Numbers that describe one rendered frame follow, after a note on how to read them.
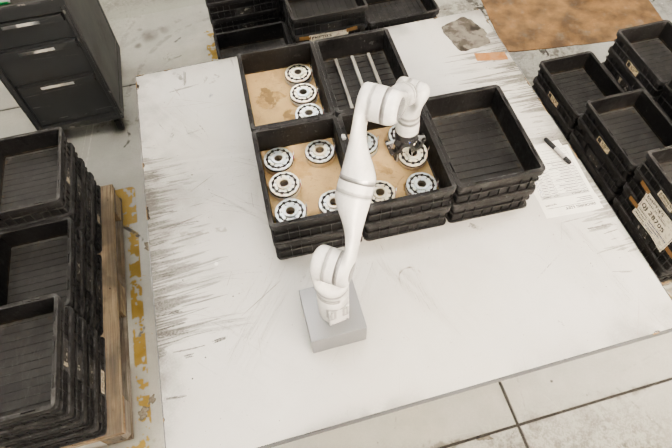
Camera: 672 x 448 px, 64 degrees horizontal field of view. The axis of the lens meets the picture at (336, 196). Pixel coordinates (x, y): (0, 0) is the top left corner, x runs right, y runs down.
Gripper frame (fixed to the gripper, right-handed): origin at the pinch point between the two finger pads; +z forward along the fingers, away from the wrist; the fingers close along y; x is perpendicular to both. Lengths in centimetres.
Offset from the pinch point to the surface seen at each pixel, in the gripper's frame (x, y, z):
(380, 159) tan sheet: 3.2, -7.2, 4.2
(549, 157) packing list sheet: -2, 58, 18
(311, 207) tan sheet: -10.8, -34.5, 3.6
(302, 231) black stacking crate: -20.3, -39.1, 1.2
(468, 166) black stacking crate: -6.7, 21.5, 4.6
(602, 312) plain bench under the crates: -62, 47, 17
